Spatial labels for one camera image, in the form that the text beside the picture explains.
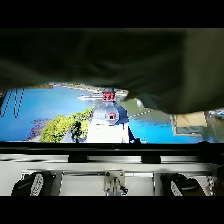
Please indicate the dark green T-shirt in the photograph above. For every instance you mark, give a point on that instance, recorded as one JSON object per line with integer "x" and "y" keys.
{"x": 100, "y": 56}

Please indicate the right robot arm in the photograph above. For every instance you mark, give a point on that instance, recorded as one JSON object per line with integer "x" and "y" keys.
{"x": 181, "y": 185}

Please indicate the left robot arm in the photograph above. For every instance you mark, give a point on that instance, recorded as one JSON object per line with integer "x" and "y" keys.
{"x": 33, "y": 184}

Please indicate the silver frame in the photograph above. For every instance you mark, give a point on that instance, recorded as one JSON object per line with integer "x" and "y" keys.
{"x": 113, "y": 166}

